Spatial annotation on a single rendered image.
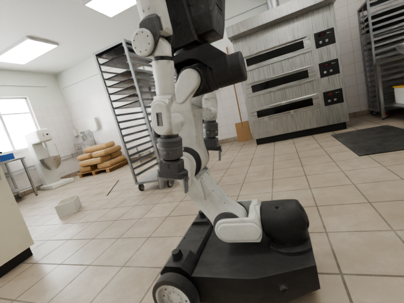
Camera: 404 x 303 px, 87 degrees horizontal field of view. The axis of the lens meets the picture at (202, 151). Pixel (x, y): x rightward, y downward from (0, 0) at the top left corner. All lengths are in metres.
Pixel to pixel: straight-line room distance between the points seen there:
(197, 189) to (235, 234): 0.25
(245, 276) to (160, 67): 0.81
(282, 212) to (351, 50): 4.40
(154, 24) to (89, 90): 6.33
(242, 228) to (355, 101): 4.40
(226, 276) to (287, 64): 3.42
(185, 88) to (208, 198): 0.49
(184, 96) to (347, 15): 4.54
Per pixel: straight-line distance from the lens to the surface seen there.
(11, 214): 2.37
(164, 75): 0.73
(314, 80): 3.89
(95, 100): 6.89
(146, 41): 0.73
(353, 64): 5.09
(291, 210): 0.96
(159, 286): 1.04
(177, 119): 0.76
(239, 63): 0.85
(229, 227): 0.97
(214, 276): 0.98
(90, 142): 7.04
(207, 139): 1.14
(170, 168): 0.78
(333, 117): 3.99
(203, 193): 0.98
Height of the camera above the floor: 0.80
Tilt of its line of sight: 10 degrees down
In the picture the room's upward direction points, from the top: 15 degrees counter-clockwise
